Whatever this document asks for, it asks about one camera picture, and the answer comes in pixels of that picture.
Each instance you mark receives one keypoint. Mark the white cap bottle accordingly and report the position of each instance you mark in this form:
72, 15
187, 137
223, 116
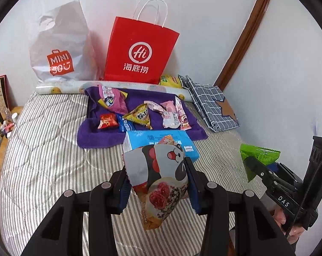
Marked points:
14, 116

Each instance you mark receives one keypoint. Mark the pink white wrapper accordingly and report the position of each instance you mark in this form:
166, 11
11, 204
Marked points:
154, 106

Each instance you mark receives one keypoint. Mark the white plastic shopping bag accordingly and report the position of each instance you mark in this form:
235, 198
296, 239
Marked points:
62, 37

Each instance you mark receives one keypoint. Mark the green snack packet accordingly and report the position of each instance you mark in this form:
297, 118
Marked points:
256, 154

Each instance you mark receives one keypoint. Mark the clear glass bottle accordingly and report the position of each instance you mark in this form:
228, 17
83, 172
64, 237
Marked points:
8, 116

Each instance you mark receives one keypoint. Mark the purple snack packet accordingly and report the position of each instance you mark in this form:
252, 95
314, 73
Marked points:
115, 101

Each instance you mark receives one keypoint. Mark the yellow triangular snack packet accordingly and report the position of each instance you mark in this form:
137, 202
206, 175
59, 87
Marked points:
138, 116

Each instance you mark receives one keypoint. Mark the blue checked folded cloth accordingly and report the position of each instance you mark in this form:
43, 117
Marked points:
208, 104

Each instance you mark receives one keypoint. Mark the brown wooden door frame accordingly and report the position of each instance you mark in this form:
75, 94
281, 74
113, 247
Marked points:
246, 32

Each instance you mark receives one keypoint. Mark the wooden nightstand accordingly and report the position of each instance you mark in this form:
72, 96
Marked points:
1, 160

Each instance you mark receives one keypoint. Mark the small red snack packet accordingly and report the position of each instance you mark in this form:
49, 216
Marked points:
107, 120

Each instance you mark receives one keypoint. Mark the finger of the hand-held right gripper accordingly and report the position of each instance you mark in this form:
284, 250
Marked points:
282, 169
259, 170

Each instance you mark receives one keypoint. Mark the red paper bag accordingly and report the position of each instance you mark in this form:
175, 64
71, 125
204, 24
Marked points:
139, 32

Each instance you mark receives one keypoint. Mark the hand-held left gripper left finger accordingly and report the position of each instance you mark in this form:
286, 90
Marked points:
122, 192

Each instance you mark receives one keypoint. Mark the long pink bear snack packet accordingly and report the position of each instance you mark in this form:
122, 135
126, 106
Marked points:
183, 116

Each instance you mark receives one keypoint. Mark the small blue snack packet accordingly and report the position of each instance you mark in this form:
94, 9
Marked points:
125, 124

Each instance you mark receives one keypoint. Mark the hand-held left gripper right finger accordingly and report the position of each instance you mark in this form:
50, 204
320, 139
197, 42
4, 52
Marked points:
193, 192

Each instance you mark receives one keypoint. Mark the blue tissue pack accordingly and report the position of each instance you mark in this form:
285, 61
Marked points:
150, 138

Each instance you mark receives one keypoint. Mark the small pink bottle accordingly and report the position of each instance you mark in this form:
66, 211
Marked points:
7, 128

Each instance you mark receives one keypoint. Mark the panda print snack packet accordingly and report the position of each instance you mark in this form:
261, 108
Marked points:
161, 170

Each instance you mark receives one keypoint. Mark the striped mattress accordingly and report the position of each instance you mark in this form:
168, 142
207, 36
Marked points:
57, 152

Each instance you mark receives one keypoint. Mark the person's right hand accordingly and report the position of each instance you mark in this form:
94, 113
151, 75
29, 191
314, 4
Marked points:
279, 216

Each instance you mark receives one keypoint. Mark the purple towel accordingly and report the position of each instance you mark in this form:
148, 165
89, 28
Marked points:
97, 136

